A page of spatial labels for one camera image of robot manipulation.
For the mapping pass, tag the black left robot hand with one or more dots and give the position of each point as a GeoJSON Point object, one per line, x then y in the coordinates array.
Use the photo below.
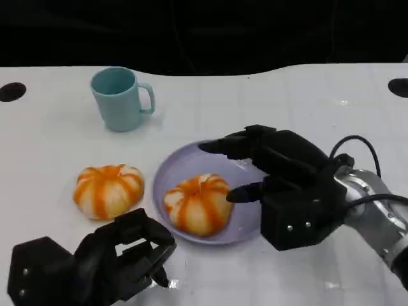
{"type": "Point", "coordinates": [48, 274]}

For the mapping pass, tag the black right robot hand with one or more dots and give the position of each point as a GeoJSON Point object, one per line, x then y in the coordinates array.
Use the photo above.
{"type": "Point", "coordinates": [296, 172]}

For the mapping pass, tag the orange and white bread roll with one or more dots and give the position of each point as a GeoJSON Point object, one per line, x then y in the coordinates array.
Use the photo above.
{"type": "Point", "coordinates": [108, 192]}
{"type": "Point", "coordinates": [197, 204]}

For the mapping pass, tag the lilac plate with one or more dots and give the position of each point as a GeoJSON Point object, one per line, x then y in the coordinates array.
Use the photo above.
{"type": "Point", "coordinates": [178, 165]}

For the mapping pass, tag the pale green mug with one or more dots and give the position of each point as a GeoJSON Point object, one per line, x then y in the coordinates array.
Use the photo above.
{"type": "Point", "coordinates": [118, 108]}

